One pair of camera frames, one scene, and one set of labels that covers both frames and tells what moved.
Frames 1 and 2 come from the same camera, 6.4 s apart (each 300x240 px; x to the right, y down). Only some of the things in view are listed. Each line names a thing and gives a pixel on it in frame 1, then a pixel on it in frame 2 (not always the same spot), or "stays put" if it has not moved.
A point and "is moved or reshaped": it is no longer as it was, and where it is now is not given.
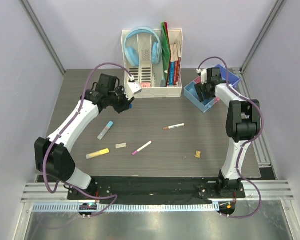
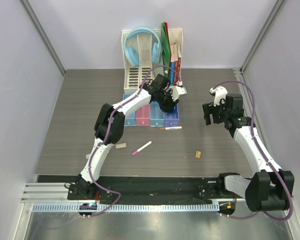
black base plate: [155, 190] stays put
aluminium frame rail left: [44, 36] stays put
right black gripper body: [201, 88] to [219, 112]
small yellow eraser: [198, 154] stays put
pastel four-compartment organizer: [191, 94] to [152, 115]
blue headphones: [131, 54] stays put
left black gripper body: [118, 100] to [166, 101]
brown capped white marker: [173, 126] is moved or reshaped
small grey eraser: [121, 145] stays put
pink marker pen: [141, 148] stays put
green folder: [166, 50] stays put
